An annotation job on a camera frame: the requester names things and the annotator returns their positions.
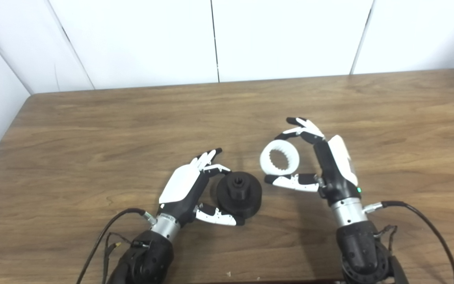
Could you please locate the white toothed plastic ring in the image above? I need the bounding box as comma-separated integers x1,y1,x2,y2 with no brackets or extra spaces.
260,140,300,176

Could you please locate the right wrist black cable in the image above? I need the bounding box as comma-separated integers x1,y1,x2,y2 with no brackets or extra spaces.
363,201,454,284

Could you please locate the round black plastic part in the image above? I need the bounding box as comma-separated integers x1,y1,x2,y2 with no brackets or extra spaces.
216,172,263,221

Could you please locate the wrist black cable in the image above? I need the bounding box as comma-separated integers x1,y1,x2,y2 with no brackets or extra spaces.
76,208,157,284
363,201,454,284

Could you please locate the arm thin wire bundle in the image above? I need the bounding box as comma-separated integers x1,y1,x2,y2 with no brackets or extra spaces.
374,225,398,257
102,232,149,284

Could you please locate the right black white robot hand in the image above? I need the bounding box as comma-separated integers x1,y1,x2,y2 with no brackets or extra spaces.
264,117,363,206

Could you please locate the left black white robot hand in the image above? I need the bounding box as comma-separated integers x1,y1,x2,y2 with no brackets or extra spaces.
158,148,245,227

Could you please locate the left arm thin wire bundle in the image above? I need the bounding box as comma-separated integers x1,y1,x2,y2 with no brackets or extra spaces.
102,232,149,284

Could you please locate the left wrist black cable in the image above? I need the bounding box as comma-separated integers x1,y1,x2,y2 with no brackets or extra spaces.
76,208,157,284

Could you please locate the right arm thin wire bundle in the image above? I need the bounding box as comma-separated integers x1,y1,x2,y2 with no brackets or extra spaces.
374,225,398,257

